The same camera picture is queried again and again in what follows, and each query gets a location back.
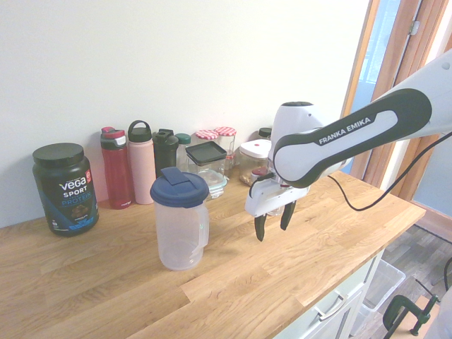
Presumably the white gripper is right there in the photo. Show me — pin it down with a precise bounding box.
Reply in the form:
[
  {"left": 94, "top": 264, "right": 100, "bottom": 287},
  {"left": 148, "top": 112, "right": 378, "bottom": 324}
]
[{"left": 244, "top": 174, "right": 311, "bottom": 243}]

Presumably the clear pitcher with blue lid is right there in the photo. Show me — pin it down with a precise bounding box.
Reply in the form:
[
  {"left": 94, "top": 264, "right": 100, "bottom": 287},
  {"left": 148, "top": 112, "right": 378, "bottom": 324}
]
[{"left": 149, "top": 167, "right": 210, "bottom": 272}]

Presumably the red water bottle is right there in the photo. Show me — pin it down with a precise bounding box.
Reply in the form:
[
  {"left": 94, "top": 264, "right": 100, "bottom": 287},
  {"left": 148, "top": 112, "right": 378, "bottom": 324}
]
[{"left": 100, "top": 126, "right": 134, "bottom": 210}]

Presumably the glass container with teal-rimmed lid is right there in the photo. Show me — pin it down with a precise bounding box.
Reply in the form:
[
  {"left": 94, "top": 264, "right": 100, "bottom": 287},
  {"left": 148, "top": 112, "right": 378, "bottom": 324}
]
[{"left": 197, "top": 169, "right": 230, "bottom": 201}]

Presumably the cereal canister with white lid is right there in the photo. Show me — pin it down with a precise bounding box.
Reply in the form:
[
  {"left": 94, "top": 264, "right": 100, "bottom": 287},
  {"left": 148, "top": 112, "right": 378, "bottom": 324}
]
[{"left": 239, "top": 138, "right": 273, "bottom": 187}]

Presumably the square canister with black lid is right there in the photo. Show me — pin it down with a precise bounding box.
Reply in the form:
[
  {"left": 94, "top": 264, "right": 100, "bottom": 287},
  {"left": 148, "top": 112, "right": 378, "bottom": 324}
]
[{"left": 185, "top": 141, "right": 228, "bottom": 177}]

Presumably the tall jar red checkered lid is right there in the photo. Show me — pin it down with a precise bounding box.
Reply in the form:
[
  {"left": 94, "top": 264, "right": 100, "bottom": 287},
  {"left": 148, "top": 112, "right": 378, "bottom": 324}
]
[
  {"left": 195, "top": 129, "right": 219, "bottom": 148},
  {"left": 214, "top": 126, "right": 237, "bottom": 170}
]

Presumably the white drawer cabinet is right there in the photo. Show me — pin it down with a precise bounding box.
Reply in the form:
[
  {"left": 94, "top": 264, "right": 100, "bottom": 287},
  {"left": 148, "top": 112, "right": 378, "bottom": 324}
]
[{"left": 275, "top": 246, "right": 386, "bottom": 339}]

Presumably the clear jar with green lid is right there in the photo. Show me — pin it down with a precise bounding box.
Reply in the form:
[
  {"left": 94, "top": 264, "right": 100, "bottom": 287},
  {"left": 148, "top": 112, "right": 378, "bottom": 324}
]
[{"left": 174, "top": 133, "right": 192, "bottom": 172}]

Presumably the clear plastic storage bin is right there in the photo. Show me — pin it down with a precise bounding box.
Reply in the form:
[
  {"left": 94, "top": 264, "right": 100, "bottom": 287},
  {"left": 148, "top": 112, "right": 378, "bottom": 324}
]
[{"left": 355, "top": 259, "right": 407, "bottom": 328}]

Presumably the black shaker bottle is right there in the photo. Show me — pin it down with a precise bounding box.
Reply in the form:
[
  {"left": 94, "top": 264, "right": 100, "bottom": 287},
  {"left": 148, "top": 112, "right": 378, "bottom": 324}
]
[{"left": 152, "top": 129, "right": 179, "bottom": 179}]

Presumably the pink bottle with black cap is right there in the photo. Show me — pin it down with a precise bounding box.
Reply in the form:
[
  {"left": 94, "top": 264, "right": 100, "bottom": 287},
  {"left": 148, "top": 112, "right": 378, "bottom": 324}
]
[{"left": 127, "top": 119, "right": 156, "bottom": 206}]

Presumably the green metal clamp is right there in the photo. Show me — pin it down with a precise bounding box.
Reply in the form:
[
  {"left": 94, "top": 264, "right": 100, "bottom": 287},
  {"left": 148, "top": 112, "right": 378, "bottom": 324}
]
[{"left": 383, "top": 295, "right": 441, "bottom": 336}]

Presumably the black Vega protein tub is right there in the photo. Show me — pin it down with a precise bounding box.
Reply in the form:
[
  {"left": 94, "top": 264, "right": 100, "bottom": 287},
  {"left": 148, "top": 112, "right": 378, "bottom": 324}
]
[{"left": 32, "top": 143, "right": 100, "bottom": 237}]

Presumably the metal bar cabinet handle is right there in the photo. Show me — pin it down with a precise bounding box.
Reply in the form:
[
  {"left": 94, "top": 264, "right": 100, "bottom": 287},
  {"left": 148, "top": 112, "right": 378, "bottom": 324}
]
[{"left": 314, "top": 294, "right": 345, "bottom": 321}]

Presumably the wooden door frame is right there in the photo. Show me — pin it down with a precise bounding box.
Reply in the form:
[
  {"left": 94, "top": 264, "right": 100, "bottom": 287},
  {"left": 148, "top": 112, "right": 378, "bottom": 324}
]
[{"left": 340, "top": 0, "right": 452, "bottom": 206}]

